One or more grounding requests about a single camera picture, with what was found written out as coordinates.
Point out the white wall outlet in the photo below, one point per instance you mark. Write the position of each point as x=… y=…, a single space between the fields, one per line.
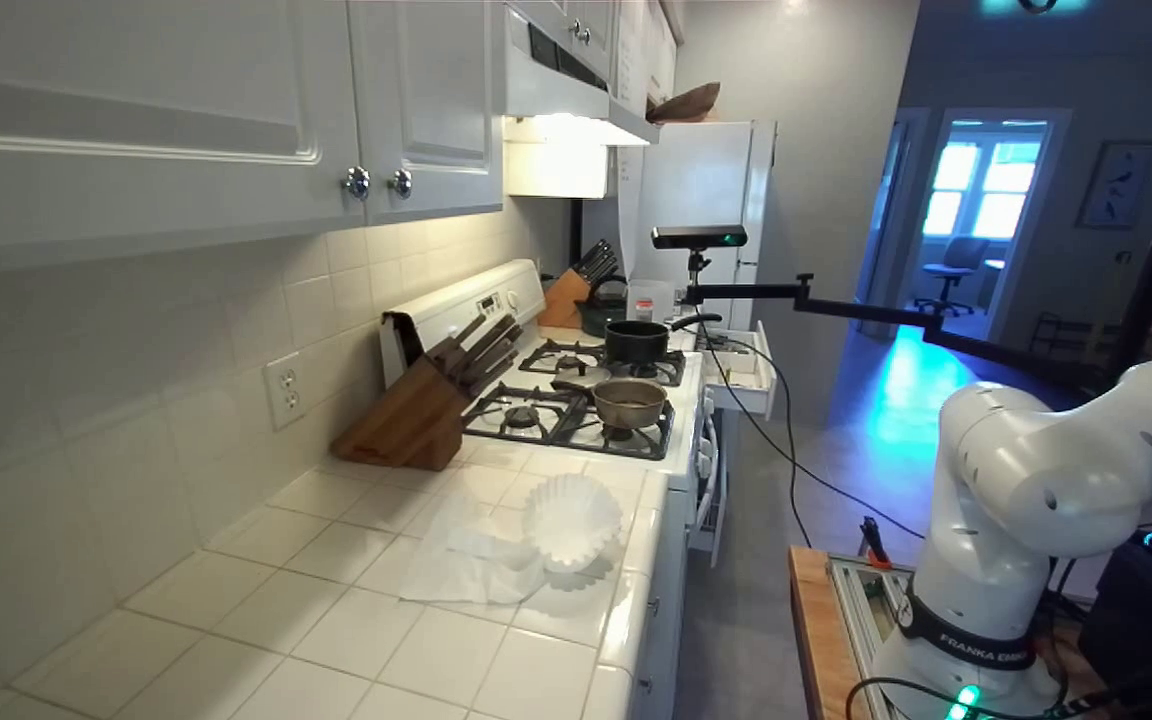
x=286 y=388

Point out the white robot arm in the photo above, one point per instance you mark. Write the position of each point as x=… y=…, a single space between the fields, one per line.
x=1030 y=464

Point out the white cabinet door with disc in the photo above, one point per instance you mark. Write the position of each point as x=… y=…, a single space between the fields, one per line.
x=139 y=120

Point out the black equipment box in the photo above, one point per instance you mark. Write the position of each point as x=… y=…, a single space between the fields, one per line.
x=1150 y=652

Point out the white range hood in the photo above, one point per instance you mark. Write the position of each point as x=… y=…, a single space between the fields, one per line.
x=560 y=101

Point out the white coffee filter stack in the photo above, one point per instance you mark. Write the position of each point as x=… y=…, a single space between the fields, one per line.
x=578 y=527

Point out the white refrigerator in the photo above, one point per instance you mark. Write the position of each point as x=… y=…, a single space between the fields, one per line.
x=716 y=175

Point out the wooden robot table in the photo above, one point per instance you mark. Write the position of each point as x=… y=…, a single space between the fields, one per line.
x=818 y=643

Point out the white side cart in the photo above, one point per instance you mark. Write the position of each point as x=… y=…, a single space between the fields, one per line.
x=751 y=382

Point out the red black clamp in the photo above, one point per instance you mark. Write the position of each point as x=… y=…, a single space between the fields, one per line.
x=874 y=547

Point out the dark kettle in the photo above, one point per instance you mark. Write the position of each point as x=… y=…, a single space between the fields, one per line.
x=600 y=312

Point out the large wooden knife block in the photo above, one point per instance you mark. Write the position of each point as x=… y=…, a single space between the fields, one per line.
x=411 y=423

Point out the white panelled cabinet door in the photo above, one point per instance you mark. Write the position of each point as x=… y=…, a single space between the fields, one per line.
x=430 y=94

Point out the black camera boom stand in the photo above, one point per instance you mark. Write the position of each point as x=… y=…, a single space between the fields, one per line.
x=868 y=308

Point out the silver door knob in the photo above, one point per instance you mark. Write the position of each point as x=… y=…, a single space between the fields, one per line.
x=401 y=180
x=357 y=180

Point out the black stereo camera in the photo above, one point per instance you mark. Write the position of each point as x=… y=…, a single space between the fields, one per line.
x=697 y=236

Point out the wooden bowl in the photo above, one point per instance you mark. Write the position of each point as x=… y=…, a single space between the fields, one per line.
x=686 y=106

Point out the black pot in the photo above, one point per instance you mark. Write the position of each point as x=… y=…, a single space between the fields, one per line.
x=636 y=346

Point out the framed wall picture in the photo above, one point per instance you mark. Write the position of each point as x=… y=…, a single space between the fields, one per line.
x=1117 y=187

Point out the bright paned window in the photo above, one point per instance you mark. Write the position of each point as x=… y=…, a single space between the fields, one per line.
x=969 y=187

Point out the small wooden knife block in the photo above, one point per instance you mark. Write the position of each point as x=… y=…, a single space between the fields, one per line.
x=565 y=303

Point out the clear plastic bag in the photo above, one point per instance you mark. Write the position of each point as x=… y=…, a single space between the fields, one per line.
x=468 y=563

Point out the white gas stove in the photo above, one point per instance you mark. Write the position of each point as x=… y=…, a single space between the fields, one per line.
x=560 y=415

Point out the metal base plate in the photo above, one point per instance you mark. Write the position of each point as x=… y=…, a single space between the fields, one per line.
x=868 y=627

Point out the dark chair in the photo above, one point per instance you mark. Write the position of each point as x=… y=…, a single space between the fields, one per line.
x=951 y=284

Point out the metal frying pan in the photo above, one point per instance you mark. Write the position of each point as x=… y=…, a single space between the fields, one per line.
x=629 y=404

